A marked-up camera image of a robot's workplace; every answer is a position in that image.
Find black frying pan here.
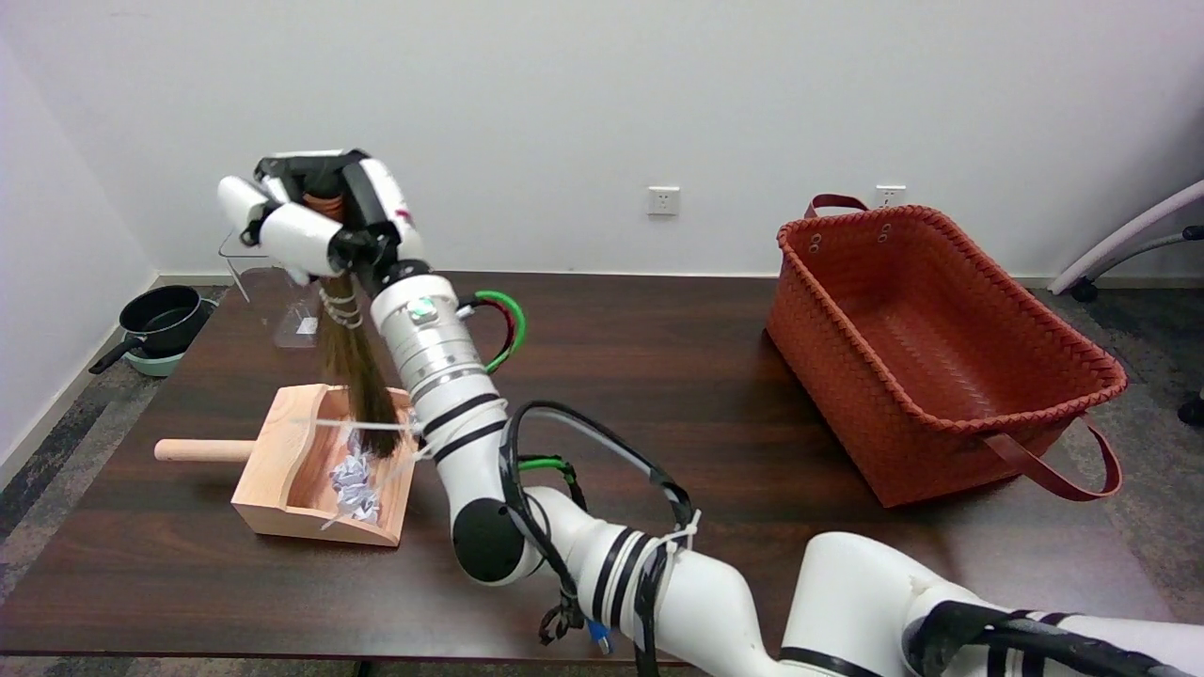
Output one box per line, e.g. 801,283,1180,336
89,285,210,375

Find green wrist cable loop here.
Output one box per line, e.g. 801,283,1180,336
458,290,527,374

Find green pot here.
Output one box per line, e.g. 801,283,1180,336
124,297,219,378

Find brown straw hand broom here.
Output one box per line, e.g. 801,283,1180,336
306,183,404,459

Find red woven basket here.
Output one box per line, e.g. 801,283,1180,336
766,194,1128,509

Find clear plastic container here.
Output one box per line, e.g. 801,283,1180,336
218,230,325,351

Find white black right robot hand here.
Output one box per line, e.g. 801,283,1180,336
217,149,426,294

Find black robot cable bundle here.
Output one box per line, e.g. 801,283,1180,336
499,401,1204,677

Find white grey chair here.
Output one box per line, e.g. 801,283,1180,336
1048,179,1204,303

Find light wooden dustpan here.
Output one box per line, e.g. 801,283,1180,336
154,383,420,548

